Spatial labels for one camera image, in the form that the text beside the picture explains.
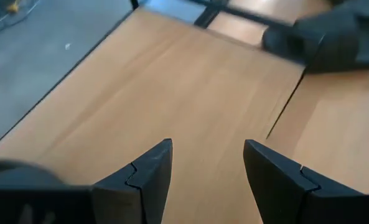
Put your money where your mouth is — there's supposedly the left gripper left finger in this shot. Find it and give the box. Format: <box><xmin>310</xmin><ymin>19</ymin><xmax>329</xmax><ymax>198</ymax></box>
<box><xmin>92</xmin><ymin>138</ymin><xmax>173</xmax><ymax>224</ymax></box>

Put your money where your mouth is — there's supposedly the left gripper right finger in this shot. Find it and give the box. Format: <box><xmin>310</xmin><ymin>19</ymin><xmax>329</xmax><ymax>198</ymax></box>
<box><xmin>243</xmin><ymin>139</ymin><xmax>364</xmax><ymax>224</ymax></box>

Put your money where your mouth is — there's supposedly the black slide sandal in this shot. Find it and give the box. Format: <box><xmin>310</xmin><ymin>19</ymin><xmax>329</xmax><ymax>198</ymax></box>
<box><xmin>261</xmin><ymin>0</ymin><xmax>369</xmax><ymax>75</ymax></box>

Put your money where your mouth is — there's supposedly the wooden shelf black frame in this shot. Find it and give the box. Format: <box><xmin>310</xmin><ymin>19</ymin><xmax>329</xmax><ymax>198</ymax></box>
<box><xmin>0</xmin><ymin>0</ymin><xmax>306</xmax><ymax>224</ymax></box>

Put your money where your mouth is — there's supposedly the black aluminium rig frame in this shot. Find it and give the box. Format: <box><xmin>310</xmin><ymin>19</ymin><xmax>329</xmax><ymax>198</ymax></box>
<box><xmin>184</xmin><ymin>0</ymin><xmax>296</xmax><ymax>30</ymax></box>

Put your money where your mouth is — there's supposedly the grey floor cable yellow tag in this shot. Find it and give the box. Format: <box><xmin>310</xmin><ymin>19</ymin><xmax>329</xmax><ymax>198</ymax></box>
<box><xmin>0</xmin><ymin>0</ymin><xmax>42</xmax><ymax>35</ymax></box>

